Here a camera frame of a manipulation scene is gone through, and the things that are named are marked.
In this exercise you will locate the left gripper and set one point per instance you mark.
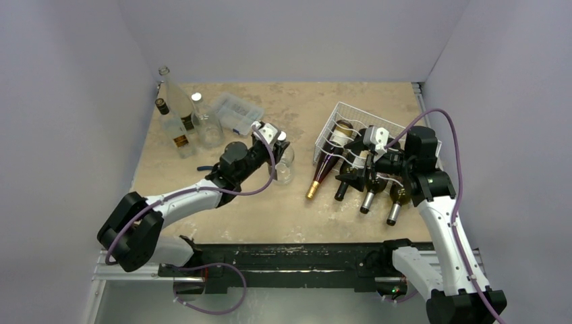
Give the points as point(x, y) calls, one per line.
point(277, 149)

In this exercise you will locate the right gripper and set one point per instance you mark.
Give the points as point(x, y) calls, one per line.
point(363, 158)

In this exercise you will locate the amber bottle gold foil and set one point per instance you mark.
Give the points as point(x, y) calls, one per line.
point(331, 151)

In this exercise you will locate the round clear bottle silver cap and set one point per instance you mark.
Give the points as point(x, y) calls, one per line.
point(206, 122)

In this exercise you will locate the square bottle gold black cap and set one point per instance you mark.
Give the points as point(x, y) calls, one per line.
point(174, 129)

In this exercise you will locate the tall clear glass bottle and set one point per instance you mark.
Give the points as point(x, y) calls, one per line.
point(178, 100)

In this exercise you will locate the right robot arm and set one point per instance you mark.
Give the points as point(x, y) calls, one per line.
point(459, 292)

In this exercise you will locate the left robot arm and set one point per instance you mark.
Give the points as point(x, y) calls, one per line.
point(132, 233)

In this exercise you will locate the dark bottle black cap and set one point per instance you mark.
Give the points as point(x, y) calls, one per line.
point(352, 172)

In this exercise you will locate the dark green bottle silver cap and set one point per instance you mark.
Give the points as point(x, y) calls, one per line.
point(374, 186)

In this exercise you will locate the clear plastic compartment box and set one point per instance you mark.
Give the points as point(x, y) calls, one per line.
point(237, 114)

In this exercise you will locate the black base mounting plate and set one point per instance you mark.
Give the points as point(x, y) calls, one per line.
point(361, 267)

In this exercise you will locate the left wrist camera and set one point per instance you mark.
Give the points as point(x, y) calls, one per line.
point(266, 131)

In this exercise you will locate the white wire wine rack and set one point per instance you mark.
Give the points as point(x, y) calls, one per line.
point(376, 157)

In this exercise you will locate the aluminium frame rail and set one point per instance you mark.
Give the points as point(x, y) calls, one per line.
point(103, 274)

